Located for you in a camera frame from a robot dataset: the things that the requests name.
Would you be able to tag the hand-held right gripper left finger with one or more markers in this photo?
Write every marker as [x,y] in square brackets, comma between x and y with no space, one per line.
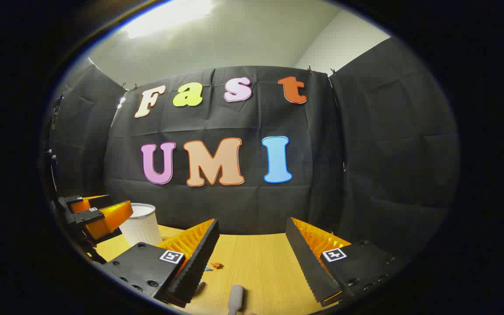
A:
[199,258]

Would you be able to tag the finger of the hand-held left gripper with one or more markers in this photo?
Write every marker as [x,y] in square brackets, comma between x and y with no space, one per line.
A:
[70,202]
[92,216]

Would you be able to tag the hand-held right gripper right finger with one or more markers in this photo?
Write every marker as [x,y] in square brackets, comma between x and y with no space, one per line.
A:
[306,262]

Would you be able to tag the orange paper trash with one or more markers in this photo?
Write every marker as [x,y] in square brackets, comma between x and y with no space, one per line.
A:
[217,265]

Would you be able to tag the white ribbed garbage bin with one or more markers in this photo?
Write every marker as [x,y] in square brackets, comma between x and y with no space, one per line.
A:
[140,227]

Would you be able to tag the small grey broom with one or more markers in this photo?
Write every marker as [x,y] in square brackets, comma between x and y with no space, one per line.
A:
[236,297]

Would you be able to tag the wooden desktop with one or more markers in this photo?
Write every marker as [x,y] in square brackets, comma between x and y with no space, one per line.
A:
[260,262]

